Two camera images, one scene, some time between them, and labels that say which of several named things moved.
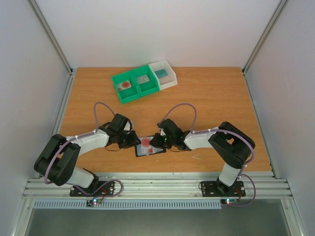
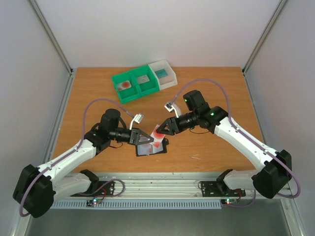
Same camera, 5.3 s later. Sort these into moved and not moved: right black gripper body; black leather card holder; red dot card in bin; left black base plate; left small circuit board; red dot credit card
Moved: right black gripper body; red dot credit card
Not moved: left small circuit board; left black base plate; red dot card in bin; black leather card holder
